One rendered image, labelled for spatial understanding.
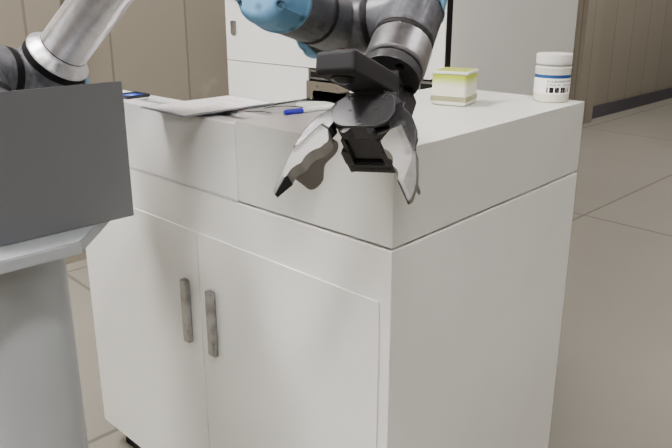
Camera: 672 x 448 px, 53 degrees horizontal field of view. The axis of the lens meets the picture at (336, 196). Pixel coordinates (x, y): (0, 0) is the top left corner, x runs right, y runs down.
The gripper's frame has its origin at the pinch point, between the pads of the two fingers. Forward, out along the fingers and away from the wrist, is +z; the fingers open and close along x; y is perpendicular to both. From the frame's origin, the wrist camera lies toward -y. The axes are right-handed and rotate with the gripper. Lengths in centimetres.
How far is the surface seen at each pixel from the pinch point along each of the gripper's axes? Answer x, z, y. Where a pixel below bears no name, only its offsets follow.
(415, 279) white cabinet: 4.5, -12.5, 38.5
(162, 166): 61, -30, 35
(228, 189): 41, -24, 33
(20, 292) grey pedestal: 60, 7, 20
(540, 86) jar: -6, -65, 50
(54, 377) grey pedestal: 60, 15, 35
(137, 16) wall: 195, -168, 101
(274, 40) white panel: 75, -98, 61
